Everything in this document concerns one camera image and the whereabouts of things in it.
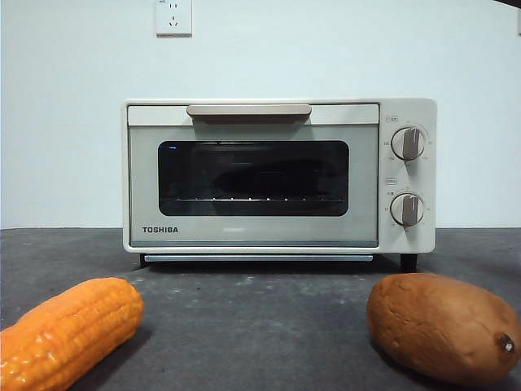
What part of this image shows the cream Toshiba toaster oven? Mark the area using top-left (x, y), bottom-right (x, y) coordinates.
top-left (120, 97), bottom-right (439, 272)

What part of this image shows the metal wire oven rack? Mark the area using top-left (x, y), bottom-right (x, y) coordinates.
top-left (174, 195), bottom-right (344, 204)

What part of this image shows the purple eggplant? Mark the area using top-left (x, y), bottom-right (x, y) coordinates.
top-left (213, 160), bottom-right (331, 197)

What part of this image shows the oven timer knob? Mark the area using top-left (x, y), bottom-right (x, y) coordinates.
top-left (389, 191), bottom-right (425, 227)

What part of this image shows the brown sweet potato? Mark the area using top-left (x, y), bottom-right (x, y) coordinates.
top-left (366, 271), bottom-right (521, 387)

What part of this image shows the glass oven door with handle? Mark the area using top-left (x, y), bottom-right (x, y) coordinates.
top-left (126, 103), bottom-right (380, 248)

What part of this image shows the oven temperature knob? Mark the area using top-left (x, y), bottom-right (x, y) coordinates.
top-left (391, 125), bottom-right (427, 160)

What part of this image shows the metal crumb tray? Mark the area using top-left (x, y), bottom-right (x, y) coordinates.
top-left (144, 254), bottom-right (374, 263)

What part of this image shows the orange corn cob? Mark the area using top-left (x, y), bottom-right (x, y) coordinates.
top-left (0, 276), bottom-right (144, 391)

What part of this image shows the white wall socket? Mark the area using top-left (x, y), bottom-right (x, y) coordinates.
top-left (155, 0), bottom-right (193, 38)

